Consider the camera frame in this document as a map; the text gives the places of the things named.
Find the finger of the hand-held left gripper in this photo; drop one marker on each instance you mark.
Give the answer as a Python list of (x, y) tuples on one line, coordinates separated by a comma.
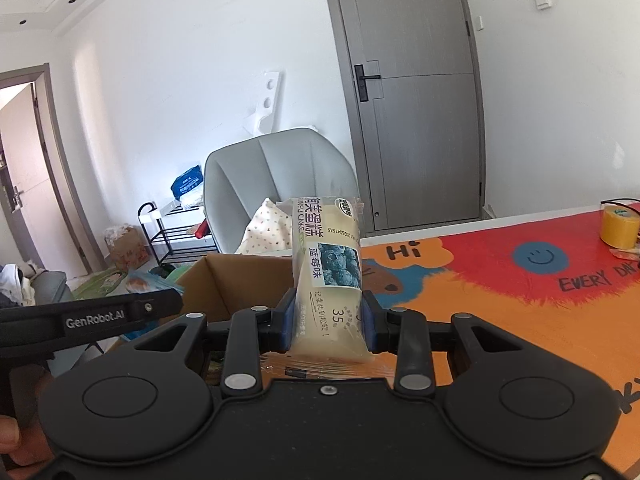
[(162, 302)]

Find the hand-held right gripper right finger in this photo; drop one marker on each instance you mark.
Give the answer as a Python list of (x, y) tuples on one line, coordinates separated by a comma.
[(370, 321)]

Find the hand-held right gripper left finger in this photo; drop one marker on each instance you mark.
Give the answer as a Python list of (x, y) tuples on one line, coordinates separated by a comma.
[(286, 320)]

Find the cream cake packet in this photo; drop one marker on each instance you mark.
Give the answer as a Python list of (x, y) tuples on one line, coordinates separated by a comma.
[(325, 260)]

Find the person's left hand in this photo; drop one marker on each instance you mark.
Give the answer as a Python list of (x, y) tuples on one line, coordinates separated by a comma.
[(15, 435)]

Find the grey sofa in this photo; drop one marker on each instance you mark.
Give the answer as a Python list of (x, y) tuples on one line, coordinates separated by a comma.
[(47, 285)]

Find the green floor mat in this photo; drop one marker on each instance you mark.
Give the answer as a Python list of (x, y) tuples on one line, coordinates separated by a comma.
[(100, 285)]

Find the taped cardboard box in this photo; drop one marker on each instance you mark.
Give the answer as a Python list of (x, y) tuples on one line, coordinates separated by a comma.
[(130, 250)]

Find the pile of light clothes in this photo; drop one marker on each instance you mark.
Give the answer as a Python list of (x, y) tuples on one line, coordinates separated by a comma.
[(12, 280)]

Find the black shoe rack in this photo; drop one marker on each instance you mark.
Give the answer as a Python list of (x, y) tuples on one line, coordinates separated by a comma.
[(180, 234)]

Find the red object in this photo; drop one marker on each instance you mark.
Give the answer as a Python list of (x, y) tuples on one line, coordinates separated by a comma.
[(201, 231)]

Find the white patterned pillow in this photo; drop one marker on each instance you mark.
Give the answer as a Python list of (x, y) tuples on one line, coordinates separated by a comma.
[(265, 230)]

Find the blue plastic bag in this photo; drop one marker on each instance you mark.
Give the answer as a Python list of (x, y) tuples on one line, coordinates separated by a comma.
[(187, 182)]

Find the grey upholstered chair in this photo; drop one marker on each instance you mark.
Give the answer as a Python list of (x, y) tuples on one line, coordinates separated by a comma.
[(300, 170)]

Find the beige interior door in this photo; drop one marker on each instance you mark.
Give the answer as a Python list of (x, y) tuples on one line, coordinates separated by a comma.
[(25, 160)]

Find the grey door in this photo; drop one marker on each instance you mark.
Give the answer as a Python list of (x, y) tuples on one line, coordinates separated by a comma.
[(415, 135)]

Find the white foam board with holes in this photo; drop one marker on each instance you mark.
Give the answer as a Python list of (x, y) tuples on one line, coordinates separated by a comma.
[(267, 105)]

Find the yellow tape roll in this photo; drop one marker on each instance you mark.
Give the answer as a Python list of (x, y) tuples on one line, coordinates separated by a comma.
[(620, 227)]

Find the grey doorway frame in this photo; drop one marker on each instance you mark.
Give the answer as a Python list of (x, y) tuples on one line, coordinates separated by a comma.
[(55, 135)]

